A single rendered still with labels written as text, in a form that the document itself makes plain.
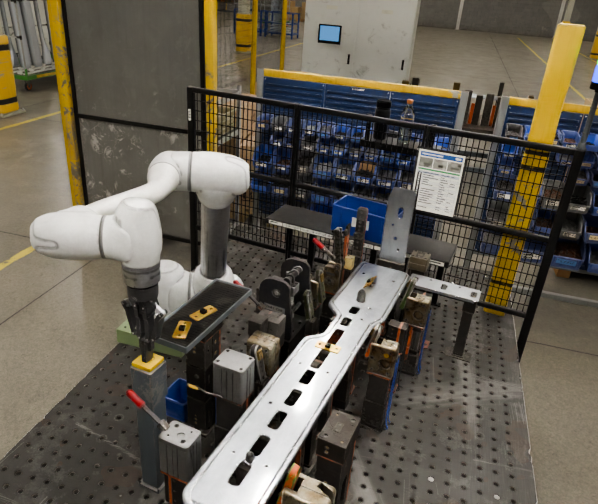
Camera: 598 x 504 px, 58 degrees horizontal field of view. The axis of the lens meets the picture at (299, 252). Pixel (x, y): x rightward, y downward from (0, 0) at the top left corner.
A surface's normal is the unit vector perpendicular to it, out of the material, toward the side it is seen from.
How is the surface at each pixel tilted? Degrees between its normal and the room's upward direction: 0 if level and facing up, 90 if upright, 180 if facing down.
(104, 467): 0
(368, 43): 90
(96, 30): 90
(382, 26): 90
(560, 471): 0
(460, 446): 0
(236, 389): 90
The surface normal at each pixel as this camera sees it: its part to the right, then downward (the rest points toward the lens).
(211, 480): 0.07, -0.89
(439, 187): -0.41, 0.38
